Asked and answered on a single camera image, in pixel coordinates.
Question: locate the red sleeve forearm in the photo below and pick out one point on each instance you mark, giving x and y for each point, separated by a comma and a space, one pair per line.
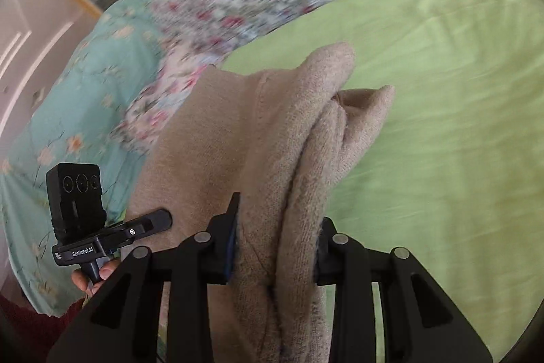
27, 336

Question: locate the beige knit sweater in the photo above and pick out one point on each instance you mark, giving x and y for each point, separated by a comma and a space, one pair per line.
282, 139

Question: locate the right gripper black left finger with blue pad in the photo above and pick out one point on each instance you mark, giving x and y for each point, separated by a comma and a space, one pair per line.
120, 323

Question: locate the black camera box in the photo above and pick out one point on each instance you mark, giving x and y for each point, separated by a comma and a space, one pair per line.
74, 195

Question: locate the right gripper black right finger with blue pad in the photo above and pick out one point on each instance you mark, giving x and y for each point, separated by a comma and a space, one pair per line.
420, 322

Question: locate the teal floral pillow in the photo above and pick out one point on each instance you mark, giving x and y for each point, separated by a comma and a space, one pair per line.
75, 123

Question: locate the light green bed sheet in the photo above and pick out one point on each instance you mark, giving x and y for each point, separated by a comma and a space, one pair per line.
456, 175

